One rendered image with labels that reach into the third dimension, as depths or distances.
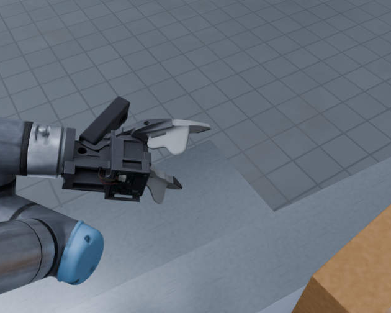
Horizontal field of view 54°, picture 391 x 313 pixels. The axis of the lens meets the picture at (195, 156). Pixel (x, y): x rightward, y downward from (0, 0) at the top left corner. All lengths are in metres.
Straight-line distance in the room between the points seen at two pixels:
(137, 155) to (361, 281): 0.36
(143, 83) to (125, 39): 0.56
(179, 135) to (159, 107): 1.92
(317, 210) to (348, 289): 0.44
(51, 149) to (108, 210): 0.48
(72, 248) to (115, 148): 0.14
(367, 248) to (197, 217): 0.45
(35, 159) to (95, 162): 0.08
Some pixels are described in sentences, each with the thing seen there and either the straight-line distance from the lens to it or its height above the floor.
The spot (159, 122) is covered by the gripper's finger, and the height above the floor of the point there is 1.26.
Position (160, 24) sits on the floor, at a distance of 3.25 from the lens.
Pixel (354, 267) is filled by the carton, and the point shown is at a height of 1.12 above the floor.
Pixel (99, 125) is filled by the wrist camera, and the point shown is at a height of 1.24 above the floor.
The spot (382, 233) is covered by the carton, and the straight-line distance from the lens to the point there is 0.66.
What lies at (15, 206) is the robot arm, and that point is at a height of 1.22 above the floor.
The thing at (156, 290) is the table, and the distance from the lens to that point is 0.88.
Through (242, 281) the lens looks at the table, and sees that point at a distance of 0.88.
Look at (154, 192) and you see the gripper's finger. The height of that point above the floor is 1.14.
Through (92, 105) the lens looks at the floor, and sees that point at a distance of 2.54.
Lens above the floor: 1.64
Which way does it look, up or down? 49 degrees down
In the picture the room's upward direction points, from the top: straight up
